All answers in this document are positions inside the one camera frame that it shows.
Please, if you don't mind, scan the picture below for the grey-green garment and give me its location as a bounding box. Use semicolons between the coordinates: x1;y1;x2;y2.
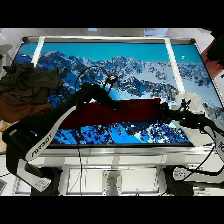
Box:
0;63;64;105

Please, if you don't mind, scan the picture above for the brown garment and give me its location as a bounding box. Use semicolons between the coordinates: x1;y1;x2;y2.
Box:
0;98;54;125

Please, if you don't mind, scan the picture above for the cream garment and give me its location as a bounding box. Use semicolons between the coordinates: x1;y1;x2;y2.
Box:
0;119;15;152

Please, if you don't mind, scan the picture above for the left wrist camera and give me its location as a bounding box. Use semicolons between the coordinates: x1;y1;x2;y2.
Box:
105;75;119;86

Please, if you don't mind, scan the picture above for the black cable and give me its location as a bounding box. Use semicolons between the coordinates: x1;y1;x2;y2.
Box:
179;125;224;177
74;65;114;196

